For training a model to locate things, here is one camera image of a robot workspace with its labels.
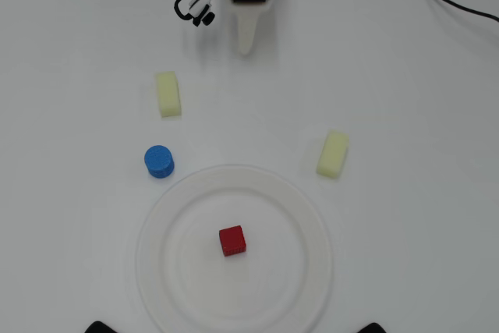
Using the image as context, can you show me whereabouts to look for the red cube block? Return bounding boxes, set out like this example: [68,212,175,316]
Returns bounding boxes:
[218,225,247,258]

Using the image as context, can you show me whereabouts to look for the pale yellow sponge block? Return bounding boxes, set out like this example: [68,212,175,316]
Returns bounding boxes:
[155,71,183,119]
[315,129,350,180]

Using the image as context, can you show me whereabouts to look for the blue cylinder block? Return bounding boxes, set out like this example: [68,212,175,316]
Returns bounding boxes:
[143,144,175,180]

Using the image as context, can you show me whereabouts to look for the white round dish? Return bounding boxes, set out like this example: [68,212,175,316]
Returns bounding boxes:
[135,163,334,333]

